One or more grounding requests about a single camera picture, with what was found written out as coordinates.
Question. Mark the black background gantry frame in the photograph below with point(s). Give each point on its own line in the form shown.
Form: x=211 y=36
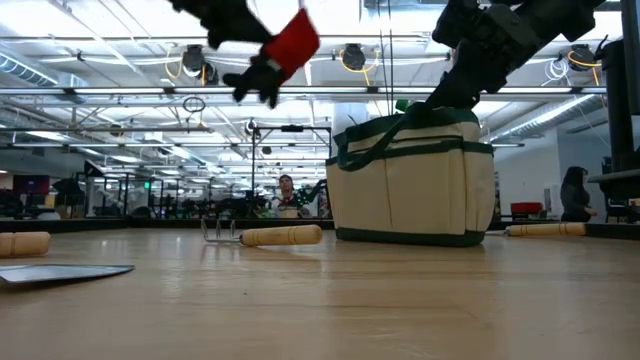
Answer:
x=292 y=128

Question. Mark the beige green gardening bag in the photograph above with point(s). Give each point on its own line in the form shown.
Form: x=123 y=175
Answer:
x=410 y=190

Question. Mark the red black gardening glove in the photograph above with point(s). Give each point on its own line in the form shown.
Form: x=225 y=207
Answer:
x=292 y=42

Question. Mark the grey side desk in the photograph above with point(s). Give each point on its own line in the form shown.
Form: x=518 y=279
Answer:
x=617 y=182

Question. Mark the person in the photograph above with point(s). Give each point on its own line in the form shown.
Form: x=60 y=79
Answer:
x=574 y=197
x=286 y=192

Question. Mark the red bin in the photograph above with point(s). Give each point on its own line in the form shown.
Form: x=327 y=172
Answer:
x=526 y=208

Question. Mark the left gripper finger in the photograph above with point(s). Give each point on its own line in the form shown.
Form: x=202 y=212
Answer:
x=240 y=31

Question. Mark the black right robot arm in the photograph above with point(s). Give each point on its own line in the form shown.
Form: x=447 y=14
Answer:
x=565 y=17

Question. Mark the green white spray bottle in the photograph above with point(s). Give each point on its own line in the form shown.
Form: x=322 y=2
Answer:
x=401 y=105

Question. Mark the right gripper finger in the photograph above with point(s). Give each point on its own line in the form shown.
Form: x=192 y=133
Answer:
x=455 y=92

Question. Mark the black aluminium table frame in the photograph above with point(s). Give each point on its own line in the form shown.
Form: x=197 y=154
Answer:
x=125 y=225

